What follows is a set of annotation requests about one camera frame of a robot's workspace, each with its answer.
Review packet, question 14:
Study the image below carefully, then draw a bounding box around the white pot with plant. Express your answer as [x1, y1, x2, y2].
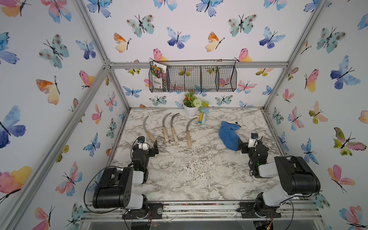
[183, 92, 209, 117]

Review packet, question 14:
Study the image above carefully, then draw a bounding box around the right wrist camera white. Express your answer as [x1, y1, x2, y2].
[248, 132, 259, 148]

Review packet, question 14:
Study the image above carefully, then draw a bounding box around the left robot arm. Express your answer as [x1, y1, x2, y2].
[85, 136, 159, 219]

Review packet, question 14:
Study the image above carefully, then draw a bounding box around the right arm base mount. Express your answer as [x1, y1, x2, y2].
[236, 192, 281, 219]

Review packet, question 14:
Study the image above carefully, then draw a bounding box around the aluminium front rail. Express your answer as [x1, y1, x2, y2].
[81, 200, 323, 222]

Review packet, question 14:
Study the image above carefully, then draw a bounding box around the yellow handled garden tool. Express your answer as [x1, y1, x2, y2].
[198, 112, 204, 124]

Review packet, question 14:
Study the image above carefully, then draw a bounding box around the sickle wooden handle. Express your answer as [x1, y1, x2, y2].
[170, 113, 179, 142]
[186, 117, 198, 148]
[162, 113, 171, 142]
[142, 116, 157, 143]

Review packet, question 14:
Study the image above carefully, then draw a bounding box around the seed packet in basket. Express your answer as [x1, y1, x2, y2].
[151, 61, 167, 90]

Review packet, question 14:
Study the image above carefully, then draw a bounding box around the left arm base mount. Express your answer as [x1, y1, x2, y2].
[122, 199, 164, 219]

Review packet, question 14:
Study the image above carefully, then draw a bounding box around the blue microfiber rag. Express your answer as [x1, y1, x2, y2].
[219, 121, 242, 151]

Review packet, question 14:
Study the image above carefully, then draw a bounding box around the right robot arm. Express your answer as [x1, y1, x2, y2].
[237, 140, 321, 217]

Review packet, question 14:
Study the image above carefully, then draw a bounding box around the black wire wall basket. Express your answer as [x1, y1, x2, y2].
[149, 59, 237, 93]

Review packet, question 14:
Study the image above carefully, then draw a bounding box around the teal garden trowel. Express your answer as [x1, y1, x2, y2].
[201, 107, 209, 125]

